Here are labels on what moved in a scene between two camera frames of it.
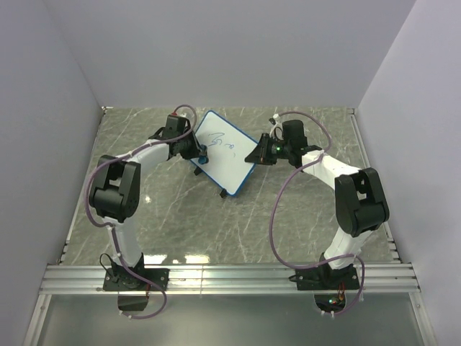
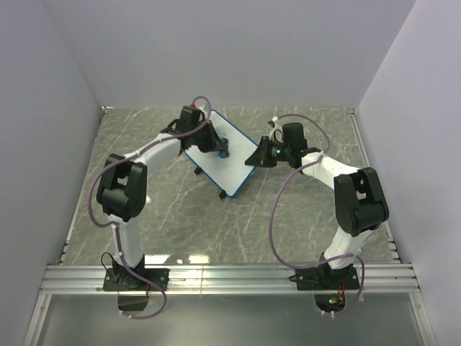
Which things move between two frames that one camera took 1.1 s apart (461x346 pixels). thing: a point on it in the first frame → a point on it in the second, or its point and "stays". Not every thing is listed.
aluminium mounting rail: [222, 279] stays
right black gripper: [260, 155] stays
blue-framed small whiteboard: [227, 147] stays
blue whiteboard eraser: [203, 157] → [221, 143]
